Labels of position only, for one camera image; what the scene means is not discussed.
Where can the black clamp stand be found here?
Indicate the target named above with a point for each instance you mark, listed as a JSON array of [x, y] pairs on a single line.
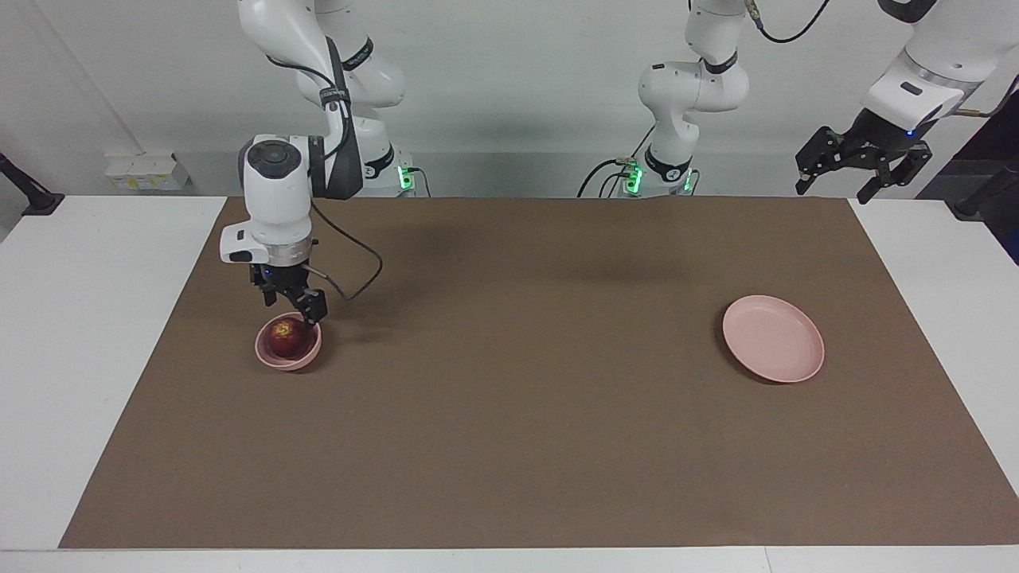
[[36, 199], [987, 195]]

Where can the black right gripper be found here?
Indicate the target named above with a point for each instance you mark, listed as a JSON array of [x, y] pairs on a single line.
[[279, 278]]

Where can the pink plate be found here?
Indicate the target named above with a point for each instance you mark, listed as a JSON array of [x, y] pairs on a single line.
[[772, 338]]

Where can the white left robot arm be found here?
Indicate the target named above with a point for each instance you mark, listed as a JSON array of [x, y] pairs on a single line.
[[692, 87]]

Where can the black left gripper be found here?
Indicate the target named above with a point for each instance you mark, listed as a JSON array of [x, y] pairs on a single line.
[[876, 135]]

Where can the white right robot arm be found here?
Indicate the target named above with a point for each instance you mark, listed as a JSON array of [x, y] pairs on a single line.
[[275, 191]]

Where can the red apple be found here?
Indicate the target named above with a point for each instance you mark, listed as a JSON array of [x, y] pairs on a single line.
[[288, 338]]

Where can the white socket box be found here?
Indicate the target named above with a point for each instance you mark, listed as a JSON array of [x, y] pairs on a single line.
[[119, 175], [163, 171]]

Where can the pink bowl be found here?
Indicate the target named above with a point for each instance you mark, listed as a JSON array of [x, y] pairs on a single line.
[[286, 364]]

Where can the brown table mat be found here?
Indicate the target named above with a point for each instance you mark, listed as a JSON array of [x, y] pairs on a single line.
[[517, 398]]

